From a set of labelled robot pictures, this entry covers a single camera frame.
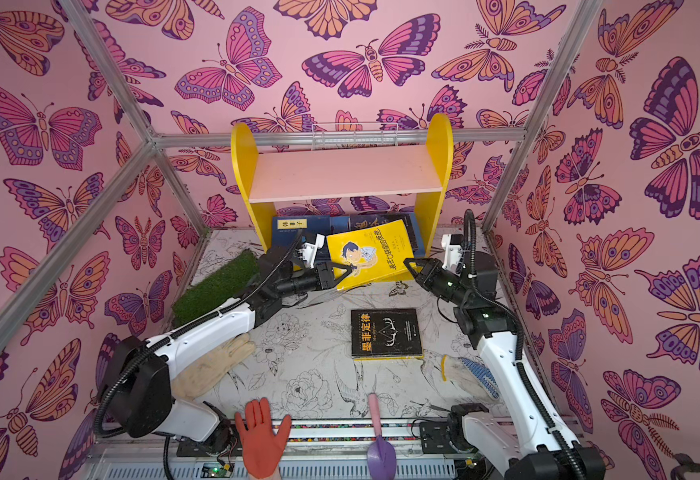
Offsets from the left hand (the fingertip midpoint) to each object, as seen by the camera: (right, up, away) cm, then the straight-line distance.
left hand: (352, 269), depth 74 cm
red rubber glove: (-22, -44, -1) cm, 49 cm away
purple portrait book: (+2, +14, +23) cm, 27 cm away
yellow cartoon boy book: (+6, +4, +2) cm, 7 cm away
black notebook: (+10, -20, +16) cm, 27 cm away
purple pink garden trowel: (+7, -44, -4) cm, 44 cm away
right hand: (+13, +3, -2) cm, 14 cm away
